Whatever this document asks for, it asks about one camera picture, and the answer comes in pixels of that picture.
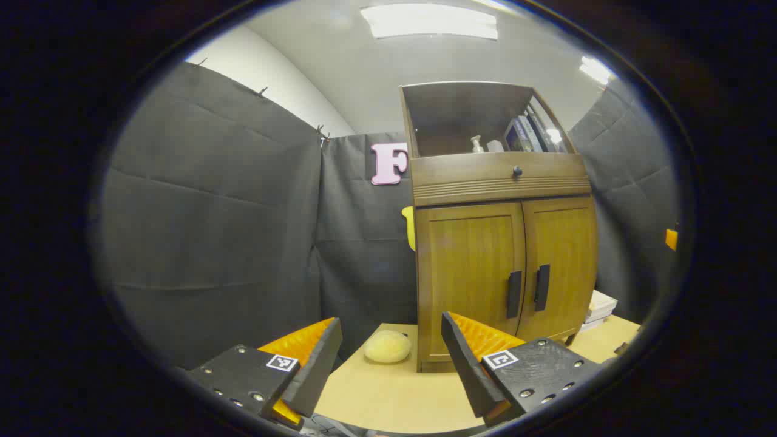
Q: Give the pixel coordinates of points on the light grey book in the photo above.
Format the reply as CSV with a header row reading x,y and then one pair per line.
x,y
533,135

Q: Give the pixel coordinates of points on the wooden cabinet door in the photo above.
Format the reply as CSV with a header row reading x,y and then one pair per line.
x,y
567,261
461,267

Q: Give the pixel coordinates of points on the black table clamp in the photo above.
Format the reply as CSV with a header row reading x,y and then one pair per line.
x,y
621,348

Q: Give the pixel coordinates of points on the small ceiling light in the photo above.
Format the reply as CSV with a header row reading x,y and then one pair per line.
x,y
596,70

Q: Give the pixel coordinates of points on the yellow round plush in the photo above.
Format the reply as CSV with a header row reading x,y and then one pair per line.
x,y
387,346

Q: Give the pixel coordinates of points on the beige flat book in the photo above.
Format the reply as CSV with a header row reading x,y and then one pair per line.
x,y
603,301

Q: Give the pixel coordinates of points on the grey blue book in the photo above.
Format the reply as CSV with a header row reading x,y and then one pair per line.
x,y
515,136

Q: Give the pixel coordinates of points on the small white box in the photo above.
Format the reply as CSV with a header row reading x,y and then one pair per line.
x,y
495,146

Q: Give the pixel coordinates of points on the wooden double-door shoe cabinet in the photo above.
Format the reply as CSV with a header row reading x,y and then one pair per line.
x,y
461,115

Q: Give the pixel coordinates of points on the white flat book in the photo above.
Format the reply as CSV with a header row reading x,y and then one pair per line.
x,y
592,325

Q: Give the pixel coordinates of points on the round bright lamp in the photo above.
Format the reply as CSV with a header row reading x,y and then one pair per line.
x,y
553,135

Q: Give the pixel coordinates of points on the white pump bottle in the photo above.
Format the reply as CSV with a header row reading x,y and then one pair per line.
x,y
477,145

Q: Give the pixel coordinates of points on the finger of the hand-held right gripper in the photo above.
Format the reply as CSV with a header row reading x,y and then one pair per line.
x,y
671,239

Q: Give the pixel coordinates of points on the wooden cabinet drawer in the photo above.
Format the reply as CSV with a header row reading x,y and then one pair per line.
x,y
473,176

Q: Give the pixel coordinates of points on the rectangular ceiling light panel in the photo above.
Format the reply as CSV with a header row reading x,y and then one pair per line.
x,y
428,21

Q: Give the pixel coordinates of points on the black backdrop cloth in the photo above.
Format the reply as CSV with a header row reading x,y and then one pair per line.
x,y
212,212

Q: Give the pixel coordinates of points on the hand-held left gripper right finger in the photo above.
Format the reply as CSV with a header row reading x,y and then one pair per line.
x,y
464,364

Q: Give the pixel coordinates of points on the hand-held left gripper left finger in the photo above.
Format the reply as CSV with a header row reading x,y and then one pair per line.
x,y
322,364

